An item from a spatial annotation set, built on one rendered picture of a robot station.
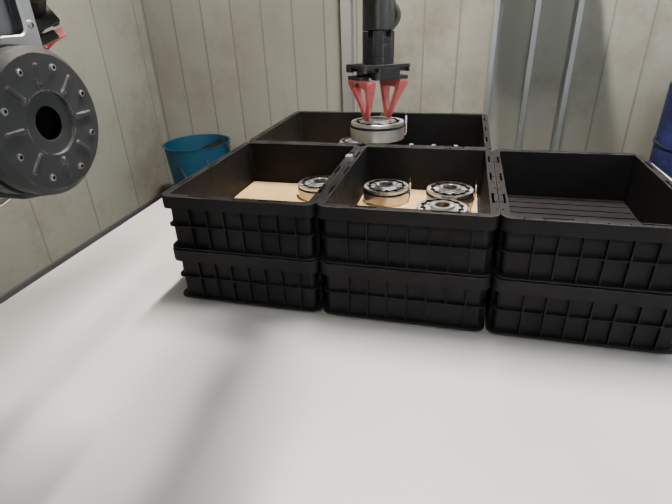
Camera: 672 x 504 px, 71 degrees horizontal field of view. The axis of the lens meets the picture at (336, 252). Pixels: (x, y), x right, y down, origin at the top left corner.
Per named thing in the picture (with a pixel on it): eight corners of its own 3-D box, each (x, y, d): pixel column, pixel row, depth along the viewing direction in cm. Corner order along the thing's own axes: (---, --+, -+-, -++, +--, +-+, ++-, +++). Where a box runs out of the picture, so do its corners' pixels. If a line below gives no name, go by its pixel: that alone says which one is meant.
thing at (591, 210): (700, 304, 71) (726, 235, 66) (493, 284, 78) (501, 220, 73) (626, 206, 105) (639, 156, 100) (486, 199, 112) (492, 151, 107)
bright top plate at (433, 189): (473, 200, 99) (473, 198, 98) (424, 197, 101) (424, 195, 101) (473, 184, 107) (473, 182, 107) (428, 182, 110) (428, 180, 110)
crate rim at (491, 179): (499, 231, 73) (501, 217, 72) (314, 218, 80) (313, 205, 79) (490, 159, 108) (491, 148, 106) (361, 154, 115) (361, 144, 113)
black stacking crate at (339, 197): (491, 284, 78) (499, 220, 73) (318, 267, 85) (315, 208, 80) (485, 199, 112) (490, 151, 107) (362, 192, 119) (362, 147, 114)
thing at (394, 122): (400, 129, 85) (400, 126, 85) (345, 128, 87) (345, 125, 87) (406, 119, 94) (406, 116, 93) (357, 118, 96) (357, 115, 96)
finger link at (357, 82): (347, 119, 91) (346, 67, 87) (377, 115, 94) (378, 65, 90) (366, 125, 85) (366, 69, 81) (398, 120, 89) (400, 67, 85)
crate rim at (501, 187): (723, 247, 66) (729, 232, 65) (499, 231, 73) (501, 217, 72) (637, 164, 100) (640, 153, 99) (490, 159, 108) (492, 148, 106)
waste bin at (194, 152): (256, 204, 337) (247, 128, 312) (230, 230, 299) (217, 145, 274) (196, 201, 347) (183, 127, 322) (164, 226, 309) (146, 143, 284)
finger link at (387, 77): (356, 118, 92) (356, 66, 88) (386, 114, 95) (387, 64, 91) (376, 123, 86) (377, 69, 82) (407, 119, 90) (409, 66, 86)
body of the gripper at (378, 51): (345, 75, 87) (344, 30, 84) (390, 71, 92) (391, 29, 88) (364, 77, 82) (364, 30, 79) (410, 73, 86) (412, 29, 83)
